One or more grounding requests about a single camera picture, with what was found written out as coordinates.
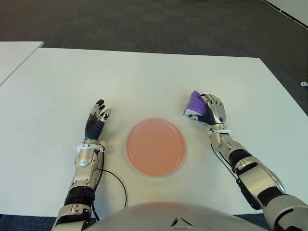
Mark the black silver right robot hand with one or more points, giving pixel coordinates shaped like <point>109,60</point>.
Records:
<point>216,110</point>

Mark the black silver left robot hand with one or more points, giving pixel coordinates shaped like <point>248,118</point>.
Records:
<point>92,127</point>

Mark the purple tissue paper pack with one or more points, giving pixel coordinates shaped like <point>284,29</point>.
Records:
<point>196,103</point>

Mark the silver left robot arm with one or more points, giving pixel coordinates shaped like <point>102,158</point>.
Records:
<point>85,158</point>

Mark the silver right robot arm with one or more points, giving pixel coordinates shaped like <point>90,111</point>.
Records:
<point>260,175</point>

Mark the pink round plate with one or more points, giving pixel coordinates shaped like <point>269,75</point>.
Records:
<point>156,146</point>

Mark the white handheld controller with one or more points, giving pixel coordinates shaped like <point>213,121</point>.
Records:
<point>304,84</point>

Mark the white side table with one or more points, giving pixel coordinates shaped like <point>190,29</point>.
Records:
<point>14,55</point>

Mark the silver robot torso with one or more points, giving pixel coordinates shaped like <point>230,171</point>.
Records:
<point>156,216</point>

